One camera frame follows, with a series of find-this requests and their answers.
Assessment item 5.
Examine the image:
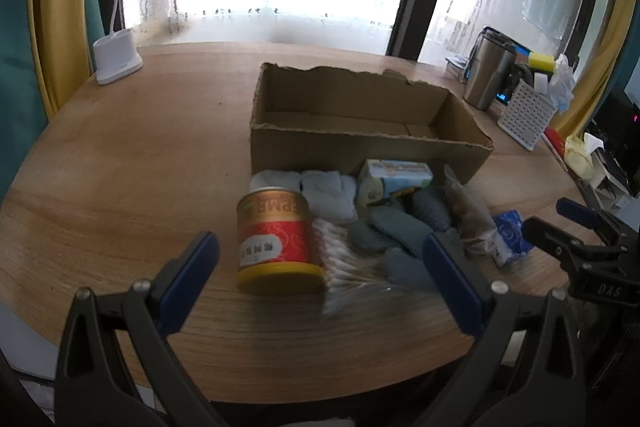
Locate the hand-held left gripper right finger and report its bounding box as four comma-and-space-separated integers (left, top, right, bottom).
422, 232, 588, 427

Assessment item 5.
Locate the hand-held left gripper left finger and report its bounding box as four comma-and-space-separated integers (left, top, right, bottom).
54, 231, 236, 427

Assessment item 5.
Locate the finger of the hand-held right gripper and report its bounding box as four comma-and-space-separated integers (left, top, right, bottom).
521, 216, 628, 278
556, 198, 633, 248

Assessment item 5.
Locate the blue and white packet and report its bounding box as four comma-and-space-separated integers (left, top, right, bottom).
492, 209, 536, 268

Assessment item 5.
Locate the blue-grey sock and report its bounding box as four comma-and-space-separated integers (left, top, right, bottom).
382, 229, 466, 295
411, 188, 455, 233

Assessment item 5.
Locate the clear snack bag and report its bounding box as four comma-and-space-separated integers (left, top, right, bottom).
442, 164, 501, 253

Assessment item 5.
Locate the dark grey sock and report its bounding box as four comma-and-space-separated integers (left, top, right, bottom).
347, 204, 431, 260

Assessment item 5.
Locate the red and yellow can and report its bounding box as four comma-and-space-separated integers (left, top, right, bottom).
236, 187, 326, 294

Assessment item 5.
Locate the clear bag of cotton swabs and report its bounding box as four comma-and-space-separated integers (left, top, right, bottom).
312, 218, 431, 318

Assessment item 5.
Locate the green and white tissue pack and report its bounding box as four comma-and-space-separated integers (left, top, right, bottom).
356, 158, 435, 208

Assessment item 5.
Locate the white sock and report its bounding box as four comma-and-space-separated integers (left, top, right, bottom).
250, 170, 303, 198
300, 170, 358, 224

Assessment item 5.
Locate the cardboard box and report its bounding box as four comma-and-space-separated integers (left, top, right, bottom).
250, 63, 495, 188

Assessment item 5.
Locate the yellow cloth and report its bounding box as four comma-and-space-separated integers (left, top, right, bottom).
564, 134, 596, 180

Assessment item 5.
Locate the red packet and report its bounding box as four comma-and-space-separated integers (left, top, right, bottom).
542, 127, 568, 158

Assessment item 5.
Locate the black electronic device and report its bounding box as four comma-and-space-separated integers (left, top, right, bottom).
585, 82, 640, 198

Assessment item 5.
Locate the white perforated basket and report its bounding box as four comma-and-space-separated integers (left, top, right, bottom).
497, 79, 558, 151

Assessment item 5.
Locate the white plastic bag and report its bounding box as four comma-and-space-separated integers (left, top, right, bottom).
547, 54, 578, 112

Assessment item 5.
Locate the yellow sponge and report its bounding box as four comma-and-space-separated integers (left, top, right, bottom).
529, 52, 557, 72

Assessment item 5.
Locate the stainless steel tumbler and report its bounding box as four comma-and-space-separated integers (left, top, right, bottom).
462, 27, 518, 112

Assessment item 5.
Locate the yellow curtain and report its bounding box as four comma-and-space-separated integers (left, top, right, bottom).
26, 0, 96, 122
552, 0, 640, 138

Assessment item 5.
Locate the small book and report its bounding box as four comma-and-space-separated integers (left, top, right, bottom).
445, 55, 470, 82

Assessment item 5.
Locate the teal curtain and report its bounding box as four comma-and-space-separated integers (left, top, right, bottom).
0, 0, 51, 188

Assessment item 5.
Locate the dark grey curved handle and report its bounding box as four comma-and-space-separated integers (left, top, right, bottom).
507, 63, 536, 100

